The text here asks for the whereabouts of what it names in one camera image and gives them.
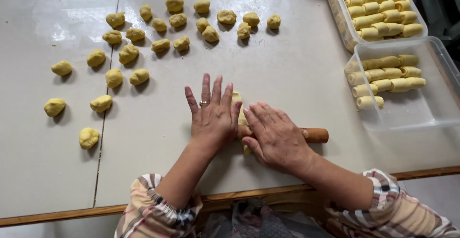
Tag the person's left hand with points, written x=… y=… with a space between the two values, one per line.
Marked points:
x=212 y=123

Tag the person's right hand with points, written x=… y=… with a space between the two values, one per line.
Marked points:
x=280 y=141

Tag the wooden rolling pin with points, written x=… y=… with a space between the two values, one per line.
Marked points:
x=315 y=135

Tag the flattened yellow dough strip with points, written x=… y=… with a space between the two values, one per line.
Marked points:
x=238 y=103

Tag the patterned grey apron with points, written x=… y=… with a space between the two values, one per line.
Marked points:
x=266 y=222

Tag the scattered yellow dough balls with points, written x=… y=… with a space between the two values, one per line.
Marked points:
x=128 y=53

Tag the small batch of dough rolls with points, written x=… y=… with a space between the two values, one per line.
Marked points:
x=384 y=78

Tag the clear plastic container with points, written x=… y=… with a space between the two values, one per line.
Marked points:
x=424 y=105
x=343 y=26

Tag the plaid long-sleeved shirt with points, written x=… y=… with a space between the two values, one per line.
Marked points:
x=395 y=213

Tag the large pile of dough rolls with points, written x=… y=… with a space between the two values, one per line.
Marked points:
x=379 y=13

